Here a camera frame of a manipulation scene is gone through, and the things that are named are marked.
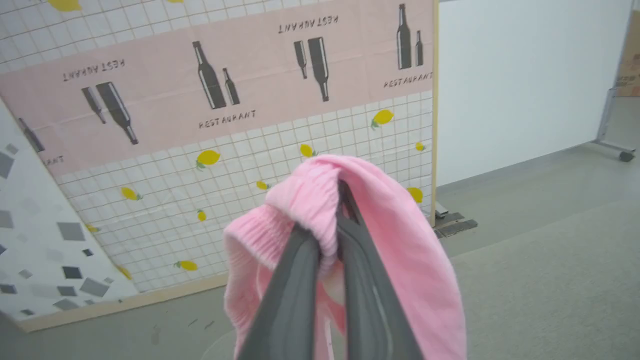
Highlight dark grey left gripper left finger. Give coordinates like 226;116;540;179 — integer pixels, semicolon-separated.
236;223;322;360

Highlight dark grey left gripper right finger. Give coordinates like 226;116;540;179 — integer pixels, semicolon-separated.
336;180;425;360

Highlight pink knit garment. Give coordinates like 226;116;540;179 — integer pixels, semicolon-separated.
222;154;468;360

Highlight grey metal panel foot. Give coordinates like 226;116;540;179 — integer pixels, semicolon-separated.
432;201;479;239

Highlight restaurant and lemon print panel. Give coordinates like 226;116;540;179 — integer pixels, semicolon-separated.
0;0;440;333

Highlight grey terrazzo print panel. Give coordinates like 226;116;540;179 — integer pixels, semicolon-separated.
0;99;141;323

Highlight white partition board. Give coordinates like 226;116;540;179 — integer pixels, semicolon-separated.
437;0;634;187

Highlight grey wheeled board stand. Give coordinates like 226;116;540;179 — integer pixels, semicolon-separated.
592;87;637;163

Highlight brown cardboard box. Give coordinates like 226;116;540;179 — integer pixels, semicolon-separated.
615;9;640;98

